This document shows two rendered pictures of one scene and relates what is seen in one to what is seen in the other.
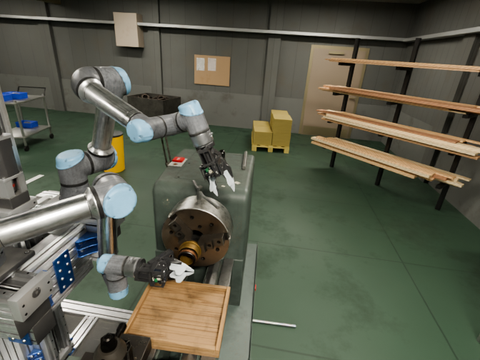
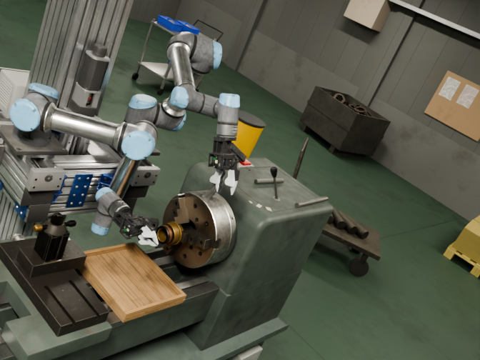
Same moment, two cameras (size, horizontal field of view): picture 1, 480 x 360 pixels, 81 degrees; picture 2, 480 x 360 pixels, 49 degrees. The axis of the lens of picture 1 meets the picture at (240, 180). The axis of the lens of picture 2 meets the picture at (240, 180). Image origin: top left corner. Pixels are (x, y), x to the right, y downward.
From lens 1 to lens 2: 107 cm
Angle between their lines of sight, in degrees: 27
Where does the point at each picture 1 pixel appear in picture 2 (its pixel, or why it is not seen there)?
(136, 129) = (175, 93)
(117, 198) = (136, 141)
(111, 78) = (203, 49)
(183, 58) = (427, 68)
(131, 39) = (367, 15)
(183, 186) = not seen: hidden behind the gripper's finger
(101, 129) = not seen: hidden behind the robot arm
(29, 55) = not seen: outside the picture
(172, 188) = (205, 176)
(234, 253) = (223, 282)
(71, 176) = (133, 117)
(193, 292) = (153, 276)
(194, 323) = (130, 291)
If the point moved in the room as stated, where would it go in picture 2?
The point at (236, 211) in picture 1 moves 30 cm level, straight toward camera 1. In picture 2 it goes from (246, 233) to (199, 248)
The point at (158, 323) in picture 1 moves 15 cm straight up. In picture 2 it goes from (106, 270) to (118, 239)
